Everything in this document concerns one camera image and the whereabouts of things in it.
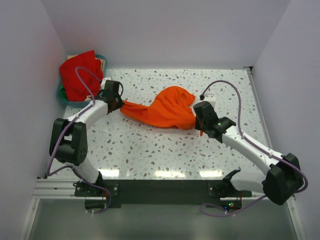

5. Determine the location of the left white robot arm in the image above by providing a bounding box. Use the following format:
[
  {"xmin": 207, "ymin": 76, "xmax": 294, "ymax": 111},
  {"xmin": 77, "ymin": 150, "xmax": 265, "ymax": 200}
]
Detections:
[{"xmin": 49, "ymin": 79, "xmax": 124, "ymax": 196}]

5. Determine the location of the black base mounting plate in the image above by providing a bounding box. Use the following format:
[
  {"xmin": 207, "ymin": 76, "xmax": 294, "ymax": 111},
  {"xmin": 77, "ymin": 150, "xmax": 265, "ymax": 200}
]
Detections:
[{"xmin": 73, "ymin": 179, "xmax": 252, "ymax": 209}]

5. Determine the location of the orange t-shirt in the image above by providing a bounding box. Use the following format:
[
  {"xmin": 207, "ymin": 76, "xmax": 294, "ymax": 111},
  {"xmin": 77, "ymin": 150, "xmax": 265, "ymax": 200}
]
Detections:
[{"xmin": 120, "ymin": 86, "xmax": 196, "ymax": 130}]

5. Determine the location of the green garment in basket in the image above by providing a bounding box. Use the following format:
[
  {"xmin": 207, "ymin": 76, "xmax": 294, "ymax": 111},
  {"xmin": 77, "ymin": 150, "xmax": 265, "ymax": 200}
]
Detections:
[{"xmin": 58, "ymin": 85, "xmax": 68, "ymax": 101}]

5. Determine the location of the teal plastic basket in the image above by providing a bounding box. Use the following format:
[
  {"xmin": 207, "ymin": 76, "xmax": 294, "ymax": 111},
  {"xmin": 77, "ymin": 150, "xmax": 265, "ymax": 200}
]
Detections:
[{"xmin": 56, "ymin": 50, "xmax": 107, "ymax": 108}]

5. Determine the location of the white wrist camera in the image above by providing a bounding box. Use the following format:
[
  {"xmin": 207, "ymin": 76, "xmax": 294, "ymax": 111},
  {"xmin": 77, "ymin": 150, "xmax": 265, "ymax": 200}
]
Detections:
[
  {"xmin": 100, "ymin": 77, "xmax": 112, "ymax": 90},
  {"xmin": 199, "ymin": 93, "xmax": 216, "ymax": 107}
]

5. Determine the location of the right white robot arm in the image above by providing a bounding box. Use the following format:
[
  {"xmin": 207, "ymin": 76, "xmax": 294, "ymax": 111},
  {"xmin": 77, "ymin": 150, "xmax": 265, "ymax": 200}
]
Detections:
[{"xmin": 193, "ymin": 101, "xmax": 304, "ymax": 205}]

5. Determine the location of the aluminium front rail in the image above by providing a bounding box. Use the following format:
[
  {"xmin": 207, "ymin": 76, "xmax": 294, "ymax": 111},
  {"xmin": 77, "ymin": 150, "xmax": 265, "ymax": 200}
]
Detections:
[{"xmin": 32, "ymin": 178, "xmax": 78, "ymax": 200}]

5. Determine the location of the red t-shirt in basket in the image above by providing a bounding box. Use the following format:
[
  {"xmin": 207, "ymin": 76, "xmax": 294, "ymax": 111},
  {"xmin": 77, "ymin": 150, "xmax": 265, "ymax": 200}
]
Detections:
[{"xmin": 59, "ymin": 50, "xmax": 104, "ymax": 102}]

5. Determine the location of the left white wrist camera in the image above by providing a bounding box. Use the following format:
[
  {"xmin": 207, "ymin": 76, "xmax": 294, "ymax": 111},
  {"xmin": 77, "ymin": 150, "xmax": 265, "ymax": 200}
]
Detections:
[{"xmin": 100, "ymin": 77, "xmax": 112, "ymax": 90}]

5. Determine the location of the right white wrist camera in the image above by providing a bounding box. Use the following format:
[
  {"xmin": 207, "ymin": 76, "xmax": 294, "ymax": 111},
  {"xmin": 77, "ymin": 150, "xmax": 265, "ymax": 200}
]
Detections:
[{"xmin": 199, "ymin": 93, "xmax": 216, "ymax": 107}]

